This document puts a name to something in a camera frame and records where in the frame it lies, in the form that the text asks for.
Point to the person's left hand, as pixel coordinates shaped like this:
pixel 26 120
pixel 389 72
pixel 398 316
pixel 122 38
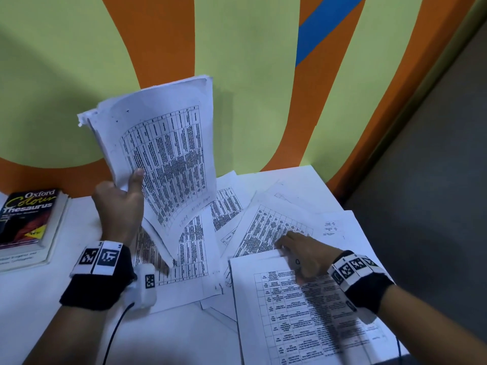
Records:
pixel 116 212

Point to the person's right hand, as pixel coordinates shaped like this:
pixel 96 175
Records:
pixel 312 256

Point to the person's left thumb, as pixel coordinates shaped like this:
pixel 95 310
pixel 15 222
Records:
pixel 136 182

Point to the person's right fingers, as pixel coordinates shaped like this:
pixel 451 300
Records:
pixel 288 240

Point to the curled sheaf of printed pages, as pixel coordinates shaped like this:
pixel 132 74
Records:
pixel 167 155

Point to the printed table sheet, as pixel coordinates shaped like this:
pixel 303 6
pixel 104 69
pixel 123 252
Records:
pixel 296 326

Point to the person's right forearm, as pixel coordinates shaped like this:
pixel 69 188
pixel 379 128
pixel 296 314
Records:
pixel 430 326

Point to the person's left forearm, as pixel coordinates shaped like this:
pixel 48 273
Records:
pixel 64 338

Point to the scattered pile of printed papers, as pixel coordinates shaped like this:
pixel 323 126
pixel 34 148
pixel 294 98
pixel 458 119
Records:
pixel 258 220

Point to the black wristband with marker tags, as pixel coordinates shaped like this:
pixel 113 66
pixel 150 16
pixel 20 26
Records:
pixel 361 279
pixel 99 277

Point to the white book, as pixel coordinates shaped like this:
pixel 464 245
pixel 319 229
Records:
pixel 49 243

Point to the black thesaurus book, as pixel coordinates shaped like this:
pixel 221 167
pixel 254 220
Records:
pixel 24 218

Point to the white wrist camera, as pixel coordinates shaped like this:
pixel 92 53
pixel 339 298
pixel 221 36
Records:
pixel 361 313
pixel 144 285

